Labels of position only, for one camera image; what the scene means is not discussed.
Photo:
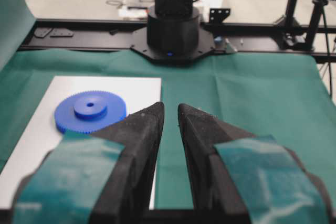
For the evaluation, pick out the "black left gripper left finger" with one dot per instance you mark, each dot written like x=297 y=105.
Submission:
x=103 y=177

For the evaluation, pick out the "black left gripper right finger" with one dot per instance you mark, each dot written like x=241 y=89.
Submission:
x=215 y=196

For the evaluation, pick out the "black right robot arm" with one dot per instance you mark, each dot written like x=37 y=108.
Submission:
x=173 y=27

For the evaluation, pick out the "large blue gear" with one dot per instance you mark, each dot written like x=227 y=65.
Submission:
x=89 y=111

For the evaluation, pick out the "white rectangular board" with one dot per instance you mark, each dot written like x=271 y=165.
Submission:
x=41 y=136

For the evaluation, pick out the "green table cloth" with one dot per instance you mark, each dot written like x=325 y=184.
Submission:
x=278 y=94

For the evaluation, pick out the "green hanging backdrop cloth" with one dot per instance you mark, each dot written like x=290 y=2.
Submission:
x=16 y=22

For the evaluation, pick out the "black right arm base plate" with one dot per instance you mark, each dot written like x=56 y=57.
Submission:
x=175 y=50

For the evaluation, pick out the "black aluminium frame rail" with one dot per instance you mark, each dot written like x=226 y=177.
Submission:
x=225 y=38

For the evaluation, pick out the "black corner bracket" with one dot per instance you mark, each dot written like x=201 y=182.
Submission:
x=218 y=15

